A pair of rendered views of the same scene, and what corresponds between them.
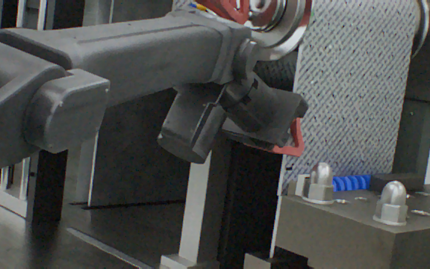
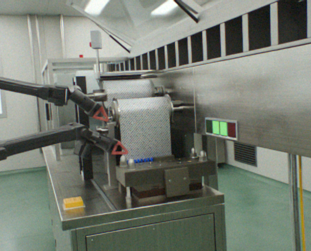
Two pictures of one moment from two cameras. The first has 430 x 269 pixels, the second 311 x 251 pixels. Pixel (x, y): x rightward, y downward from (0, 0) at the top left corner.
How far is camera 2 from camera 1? 104 cm
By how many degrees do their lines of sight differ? 26
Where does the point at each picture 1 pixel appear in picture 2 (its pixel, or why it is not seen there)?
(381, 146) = (164, 147)
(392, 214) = (129, 167)
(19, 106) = not seen: outside the picture
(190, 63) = (59, 138)
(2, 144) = not seen: outside the picture
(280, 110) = (110, 143)
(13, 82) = not seen: outside the picture
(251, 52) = (84, 132)
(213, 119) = (86, 148)
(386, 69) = (158, 125)
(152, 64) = (39, 141)
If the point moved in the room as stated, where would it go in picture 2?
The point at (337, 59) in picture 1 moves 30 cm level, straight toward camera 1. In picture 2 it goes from (135, 125) to (88, 134)
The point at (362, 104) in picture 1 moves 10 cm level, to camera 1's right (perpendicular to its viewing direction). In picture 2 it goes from (151, 136) to (170, 136)
